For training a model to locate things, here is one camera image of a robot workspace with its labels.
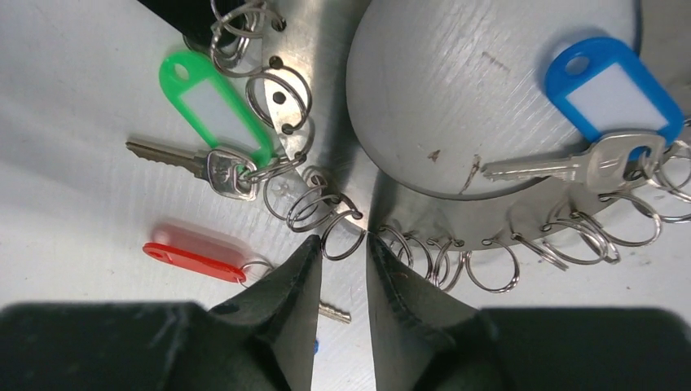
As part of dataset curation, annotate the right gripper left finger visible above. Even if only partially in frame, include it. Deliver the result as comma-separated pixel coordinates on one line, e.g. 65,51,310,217
1,235,322,390

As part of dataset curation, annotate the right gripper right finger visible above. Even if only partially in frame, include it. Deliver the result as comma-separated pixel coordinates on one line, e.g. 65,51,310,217
367,237,690,390

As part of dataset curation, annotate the metal disc keyring holder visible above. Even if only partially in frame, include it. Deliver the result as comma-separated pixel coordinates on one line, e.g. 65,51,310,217
212,1,690,292

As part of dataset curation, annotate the key with red tag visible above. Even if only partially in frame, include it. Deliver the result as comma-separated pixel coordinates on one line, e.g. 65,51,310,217
142,222,352,325

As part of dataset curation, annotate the key with green tag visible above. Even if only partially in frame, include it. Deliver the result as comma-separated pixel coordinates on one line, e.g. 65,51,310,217
125,51,274,201

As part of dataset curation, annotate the blue tag key on disc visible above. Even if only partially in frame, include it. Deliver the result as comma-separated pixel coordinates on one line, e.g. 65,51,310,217
482,37,684,194

